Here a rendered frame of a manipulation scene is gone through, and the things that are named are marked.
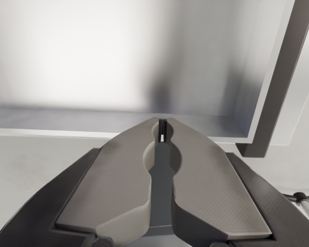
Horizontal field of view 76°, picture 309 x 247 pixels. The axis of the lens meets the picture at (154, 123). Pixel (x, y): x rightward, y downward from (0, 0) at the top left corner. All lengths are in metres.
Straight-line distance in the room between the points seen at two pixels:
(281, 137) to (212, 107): 0.07
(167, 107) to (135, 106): 0.03
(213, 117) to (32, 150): 1.44
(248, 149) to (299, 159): 1.39
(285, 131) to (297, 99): 0.03
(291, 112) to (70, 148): 1.31
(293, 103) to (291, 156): 1.32
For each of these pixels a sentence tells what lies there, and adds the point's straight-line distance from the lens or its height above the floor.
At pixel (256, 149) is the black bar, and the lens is 0.17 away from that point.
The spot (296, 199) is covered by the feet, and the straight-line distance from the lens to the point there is 1.58.
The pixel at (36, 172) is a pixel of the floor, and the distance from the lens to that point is 1.66.
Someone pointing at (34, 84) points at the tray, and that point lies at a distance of 0.18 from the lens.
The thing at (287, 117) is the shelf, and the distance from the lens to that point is 0.19.
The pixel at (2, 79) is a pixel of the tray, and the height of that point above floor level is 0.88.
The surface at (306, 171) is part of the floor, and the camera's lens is 1.64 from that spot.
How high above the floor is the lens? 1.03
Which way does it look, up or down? 62 degrees down
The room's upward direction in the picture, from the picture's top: 174 degrees counter-clockwise
